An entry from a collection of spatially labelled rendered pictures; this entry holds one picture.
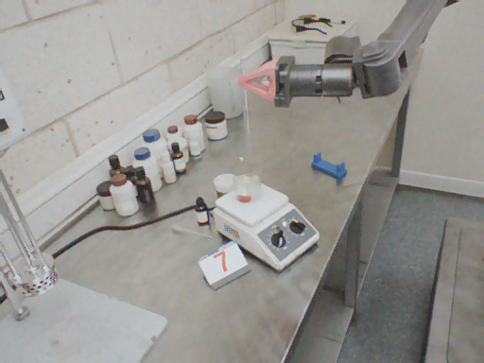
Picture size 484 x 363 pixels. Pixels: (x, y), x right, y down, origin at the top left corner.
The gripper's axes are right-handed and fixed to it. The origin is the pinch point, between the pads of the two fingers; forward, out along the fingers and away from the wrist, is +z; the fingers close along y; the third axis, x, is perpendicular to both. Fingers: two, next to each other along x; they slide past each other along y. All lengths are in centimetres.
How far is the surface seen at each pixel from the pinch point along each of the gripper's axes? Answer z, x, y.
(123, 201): 33.2, 30.6, -1.2
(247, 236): -0.2, 30.2, 8.5
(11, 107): 20.0, -8.5, 33.8
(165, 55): 39, 9, -53
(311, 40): -2, 19, -105
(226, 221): 5.2, 29.5, 5.0
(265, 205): -3.0, 26.5, 2.3
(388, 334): -37, 109, -37
